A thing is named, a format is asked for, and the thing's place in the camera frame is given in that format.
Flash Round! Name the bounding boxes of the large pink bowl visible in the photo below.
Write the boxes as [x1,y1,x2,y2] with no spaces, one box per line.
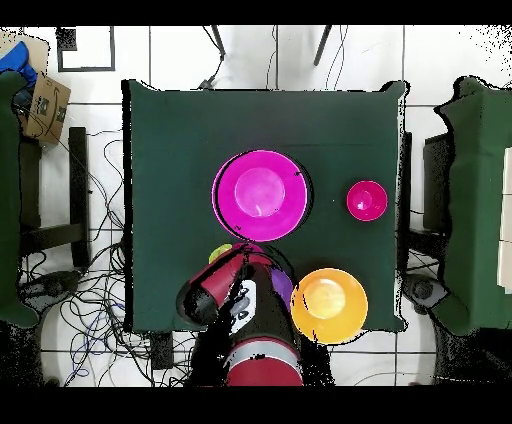
[211,149,314,244]

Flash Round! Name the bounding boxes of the small red bowl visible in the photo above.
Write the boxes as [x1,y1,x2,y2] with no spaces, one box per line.
[346,180,390,223]

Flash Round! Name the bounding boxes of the yellow cup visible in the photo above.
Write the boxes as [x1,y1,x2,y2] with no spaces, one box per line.
[208,243,234,264]

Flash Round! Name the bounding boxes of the purple bowl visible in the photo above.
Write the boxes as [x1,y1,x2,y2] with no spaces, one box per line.
[271,267,296,312]

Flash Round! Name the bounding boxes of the large yellow bowl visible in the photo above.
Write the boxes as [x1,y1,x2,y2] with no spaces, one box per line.
[289,267,369,345]

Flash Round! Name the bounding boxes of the dark green tablecloth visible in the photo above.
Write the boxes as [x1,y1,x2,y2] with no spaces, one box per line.
[121,78,409,334]

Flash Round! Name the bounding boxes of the black power strip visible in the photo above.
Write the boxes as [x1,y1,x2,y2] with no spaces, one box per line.
[150,333,174,370]

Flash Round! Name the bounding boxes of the black wooden stand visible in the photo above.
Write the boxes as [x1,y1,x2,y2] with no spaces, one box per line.
[19,126,92,269]
[399,131,455,273]

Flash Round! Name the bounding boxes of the cardboard box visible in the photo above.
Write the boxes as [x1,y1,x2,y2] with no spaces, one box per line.
[22,72,73,146]

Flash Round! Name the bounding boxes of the green cloth side table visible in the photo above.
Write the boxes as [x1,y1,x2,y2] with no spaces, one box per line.
[431,75,512,337]
[0,70,41,330]

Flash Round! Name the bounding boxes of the white box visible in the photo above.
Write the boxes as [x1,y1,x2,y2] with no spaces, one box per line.
[496,146,512,295]

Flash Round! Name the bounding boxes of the blue cloth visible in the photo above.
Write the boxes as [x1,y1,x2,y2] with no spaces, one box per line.
[0,40,40,88]

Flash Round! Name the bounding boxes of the tangle of floor cables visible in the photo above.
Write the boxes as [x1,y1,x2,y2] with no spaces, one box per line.
[19,127,201,387]

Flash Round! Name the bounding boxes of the grey pedestal leg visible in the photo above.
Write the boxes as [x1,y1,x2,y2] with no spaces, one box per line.
[401,273,449,311]
[21,269,83,307]

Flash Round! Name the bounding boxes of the black camera tripod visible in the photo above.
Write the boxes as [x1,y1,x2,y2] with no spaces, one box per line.
[210,25,334,68]

